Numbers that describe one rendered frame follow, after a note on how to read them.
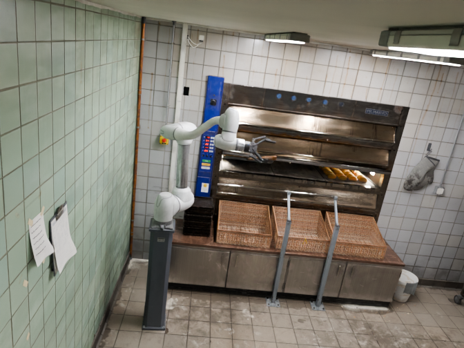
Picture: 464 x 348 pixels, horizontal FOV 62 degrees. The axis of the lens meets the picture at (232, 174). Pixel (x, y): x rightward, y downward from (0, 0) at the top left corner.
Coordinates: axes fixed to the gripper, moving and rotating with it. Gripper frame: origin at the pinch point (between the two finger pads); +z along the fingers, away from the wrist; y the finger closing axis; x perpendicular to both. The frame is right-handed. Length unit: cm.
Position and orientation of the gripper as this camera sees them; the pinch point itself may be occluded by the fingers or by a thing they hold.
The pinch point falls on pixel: (272, 151)
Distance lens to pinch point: 273.2
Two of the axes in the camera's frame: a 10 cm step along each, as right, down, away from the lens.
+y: -1.6, 9.5, -2.6
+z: 9.8, 1.8, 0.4
